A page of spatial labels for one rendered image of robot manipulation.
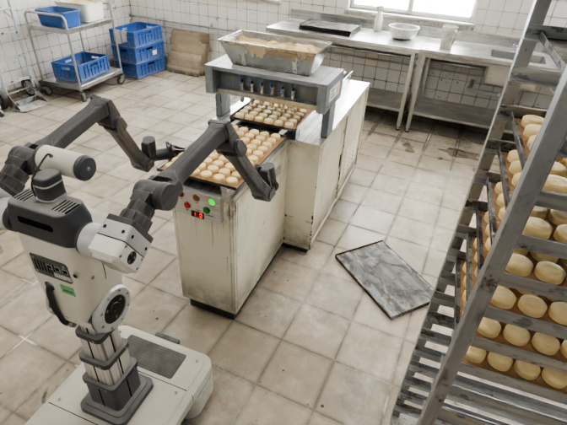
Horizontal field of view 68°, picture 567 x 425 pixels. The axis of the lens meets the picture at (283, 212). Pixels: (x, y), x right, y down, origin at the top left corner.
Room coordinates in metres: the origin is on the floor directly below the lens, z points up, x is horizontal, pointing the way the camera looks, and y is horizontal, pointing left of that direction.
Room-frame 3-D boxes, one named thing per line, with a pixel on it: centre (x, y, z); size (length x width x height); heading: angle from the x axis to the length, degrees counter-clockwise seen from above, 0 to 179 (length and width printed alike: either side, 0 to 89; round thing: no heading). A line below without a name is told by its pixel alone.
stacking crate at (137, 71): (6.03, 2.13, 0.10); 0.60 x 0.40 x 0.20; 155
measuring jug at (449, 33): (4.52, -1.55, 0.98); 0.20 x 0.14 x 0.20; 17
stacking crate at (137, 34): (6.03, 2.13, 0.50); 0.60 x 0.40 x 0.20; 159
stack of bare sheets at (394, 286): (2.02, -0.68, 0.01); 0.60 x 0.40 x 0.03; 28
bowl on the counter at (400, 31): (4.83, -1.17, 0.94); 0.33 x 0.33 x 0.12
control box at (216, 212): (1.61, 0.39, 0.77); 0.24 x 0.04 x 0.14; 70
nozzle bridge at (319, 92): (2.42, 0.09, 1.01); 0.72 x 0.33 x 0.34; 70
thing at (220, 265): (1.95, 0.27, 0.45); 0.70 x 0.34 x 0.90; 160
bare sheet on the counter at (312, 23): (5.10, -0.41, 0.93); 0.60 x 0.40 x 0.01; 68
